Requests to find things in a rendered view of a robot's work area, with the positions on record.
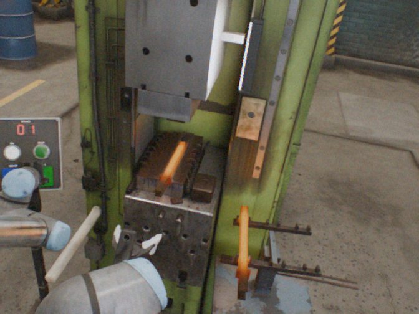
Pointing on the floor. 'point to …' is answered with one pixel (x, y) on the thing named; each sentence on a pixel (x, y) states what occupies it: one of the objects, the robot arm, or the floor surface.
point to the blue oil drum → (17, 30)
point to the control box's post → (40, 272)
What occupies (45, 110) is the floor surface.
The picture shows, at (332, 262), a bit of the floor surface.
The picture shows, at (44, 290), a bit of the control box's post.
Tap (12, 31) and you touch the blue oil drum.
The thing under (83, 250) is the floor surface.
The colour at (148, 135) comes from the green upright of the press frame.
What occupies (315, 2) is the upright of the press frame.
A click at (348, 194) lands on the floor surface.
